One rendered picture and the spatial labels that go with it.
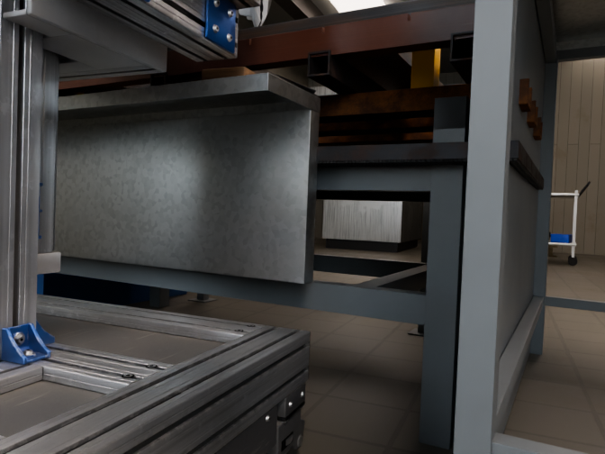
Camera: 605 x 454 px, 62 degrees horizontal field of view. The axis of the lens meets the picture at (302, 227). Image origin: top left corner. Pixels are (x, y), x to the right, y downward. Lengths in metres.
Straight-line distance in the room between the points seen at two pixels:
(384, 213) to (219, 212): 5.16
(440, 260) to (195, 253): 0.54
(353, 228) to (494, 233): 5.74
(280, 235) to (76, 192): 0.64
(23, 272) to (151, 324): 0.29
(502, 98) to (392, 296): 0.55
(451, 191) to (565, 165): 7.39
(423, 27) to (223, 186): 0.52
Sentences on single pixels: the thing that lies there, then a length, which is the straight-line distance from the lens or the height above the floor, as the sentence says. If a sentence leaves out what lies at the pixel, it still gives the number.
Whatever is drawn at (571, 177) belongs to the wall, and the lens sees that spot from 8.36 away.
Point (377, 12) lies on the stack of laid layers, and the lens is 1.11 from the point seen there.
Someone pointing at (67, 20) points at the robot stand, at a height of 0.69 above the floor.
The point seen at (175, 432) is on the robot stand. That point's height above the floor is 0.20.
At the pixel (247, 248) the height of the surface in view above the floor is 0.36.
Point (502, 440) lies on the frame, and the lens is 0.66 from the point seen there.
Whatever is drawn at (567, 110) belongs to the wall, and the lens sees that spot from 8.48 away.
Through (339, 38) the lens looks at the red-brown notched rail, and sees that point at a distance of 1.08.
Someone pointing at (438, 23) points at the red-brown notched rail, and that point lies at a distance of 1.02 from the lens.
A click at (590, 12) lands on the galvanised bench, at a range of 1.76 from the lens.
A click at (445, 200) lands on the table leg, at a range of 1.00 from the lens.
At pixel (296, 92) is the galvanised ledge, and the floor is 0.67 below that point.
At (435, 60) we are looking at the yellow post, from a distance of 1.19.
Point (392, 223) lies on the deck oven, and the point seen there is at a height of 0.35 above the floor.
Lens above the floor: 0.44
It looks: 2 degrees down
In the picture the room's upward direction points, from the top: 2 degrees clockwise
